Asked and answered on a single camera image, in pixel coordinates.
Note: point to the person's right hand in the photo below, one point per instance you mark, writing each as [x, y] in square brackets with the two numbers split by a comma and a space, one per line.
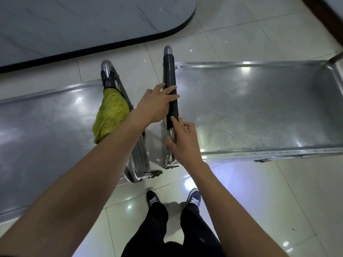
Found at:
[187, 147]

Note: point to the person's left hand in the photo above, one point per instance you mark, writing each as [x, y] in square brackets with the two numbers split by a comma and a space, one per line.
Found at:
[156, 107]

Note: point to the grey and yellow cleaning cloth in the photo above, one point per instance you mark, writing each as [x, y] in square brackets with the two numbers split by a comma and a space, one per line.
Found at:
[110, 115]

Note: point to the stainless steel service cart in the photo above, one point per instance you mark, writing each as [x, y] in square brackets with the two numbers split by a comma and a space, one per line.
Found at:
[40, 131]

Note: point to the person's left forearm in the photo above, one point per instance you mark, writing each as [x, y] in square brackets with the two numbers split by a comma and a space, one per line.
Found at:
[67, 200]

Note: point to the person's right forearm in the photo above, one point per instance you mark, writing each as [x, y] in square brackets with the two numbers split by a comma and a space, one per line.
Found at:
[235, 216]

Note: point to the dark blue sneaker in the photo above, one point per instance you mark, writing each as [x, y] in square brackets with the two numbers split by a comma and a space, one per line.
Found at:
[152, 199]
[194, 198]

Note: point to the black trousers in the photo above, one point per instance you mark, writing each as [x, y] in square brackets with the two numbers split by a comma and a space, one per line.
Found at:
[155, 232]

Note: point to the white marble counter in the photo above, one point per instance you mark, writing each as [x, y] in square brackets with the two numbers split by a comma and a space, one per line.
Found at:
[80, 21]

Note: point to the brown wall skirting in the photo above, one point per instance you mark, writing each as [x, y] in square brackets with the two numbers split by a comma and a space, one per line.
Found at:
[327, 16]

